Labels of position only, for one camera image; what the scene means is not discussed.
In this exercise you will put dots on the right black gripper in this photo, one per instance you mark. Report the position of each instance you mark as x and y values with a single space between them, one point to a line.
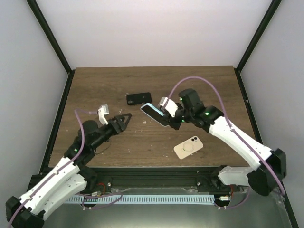
175 126

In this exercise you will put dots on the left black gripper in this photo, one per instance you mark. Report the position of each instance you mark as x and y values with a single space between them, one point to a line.
120 127

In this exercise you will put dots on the light blue phone case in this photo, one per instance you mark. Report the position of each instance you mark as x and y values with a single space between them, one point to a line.
154 114

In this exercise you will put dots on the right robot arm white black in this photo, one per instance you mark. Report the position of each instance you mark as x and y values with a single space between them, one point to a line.
267 167

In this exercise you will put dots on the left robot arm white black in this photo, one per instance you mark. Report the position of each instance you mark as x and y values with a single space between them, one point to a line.
69 177

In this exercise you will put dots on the black phone case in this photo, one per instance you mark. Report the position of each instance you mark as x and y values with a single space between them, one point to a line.
139 98

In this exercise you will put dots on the beige phone case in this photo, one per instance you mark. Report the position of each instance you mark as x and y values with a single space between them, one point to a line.
188 147

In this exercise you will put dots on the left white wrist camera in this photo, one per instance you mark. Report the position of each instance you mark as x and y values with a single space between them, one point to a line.
102 111

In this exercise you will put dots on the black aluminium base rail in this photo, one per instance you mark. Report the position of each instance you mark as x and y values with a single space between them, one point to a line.
203 179

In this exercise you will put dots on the light blue slotted cable duct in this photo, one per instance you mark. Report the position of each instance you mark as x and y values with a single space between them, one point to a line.
155 199

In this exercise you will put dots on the left black frame post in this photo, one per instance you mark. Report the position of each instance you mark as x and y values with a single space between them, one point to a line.
49 34

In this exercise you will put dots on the black frame post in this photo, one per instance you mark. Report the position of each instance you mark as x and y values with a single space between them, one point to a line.
49 34
270 12

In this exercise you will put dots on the right black frame post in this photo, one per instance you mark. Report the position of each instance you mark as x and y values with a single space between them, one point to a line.
270 12

